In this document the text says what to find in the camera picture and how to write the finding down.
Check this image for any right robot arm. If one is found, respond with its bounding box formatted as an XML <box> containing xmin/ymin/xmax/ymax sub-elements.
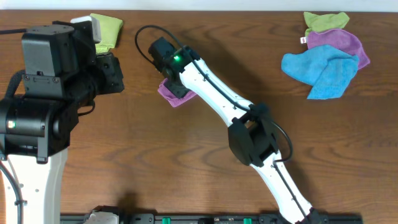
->
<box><xmin>148</xmin><ymin>37</ymin><xmax>322</xmax><ymax>223</ymax></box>

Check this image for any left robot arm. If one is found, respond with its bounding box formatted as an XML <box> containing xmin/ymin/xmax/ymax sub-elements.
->
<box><xmin>1</xmin><ymin>53</ymin><xmax>124</xmax><ymax>223</ymax></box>

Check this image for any folded green cloth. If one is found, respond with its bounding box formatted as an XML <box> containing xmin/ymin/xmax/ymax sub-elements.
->
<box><xmin>90</xmin><ymin>13</ymin><xmax>123</xmax><ymax>54</ymax></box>

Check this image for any blue cloth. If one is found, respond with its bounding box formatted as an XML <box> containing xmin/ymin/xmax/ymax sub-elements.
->
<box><xmin>281</xmin><ymin>45</ymin><xmax>359</xmax><ymax>100</ymax></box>

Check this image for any crumpled green cloth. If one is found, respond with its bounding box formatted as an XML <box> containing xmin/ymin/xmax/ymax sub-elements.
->
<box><xmin>303</xmin><ymin>12</ymin><xmax>349</xmax><ymax>36</ymax></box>

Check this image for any purple cloth with tag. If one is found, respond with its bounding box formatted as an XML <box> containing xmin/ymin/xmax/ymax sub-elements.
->
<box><xmin>300</xmin><ymin>29</ymin><xmax>371</xmax><ymax>69</ymax></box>

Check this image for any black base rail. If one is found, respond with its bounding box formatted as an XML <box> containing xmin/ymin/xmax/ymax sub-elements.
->
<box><xmin>60</xmin><ymin>205</ymin><xmax>364</xmax><ymax>224</ymax></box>

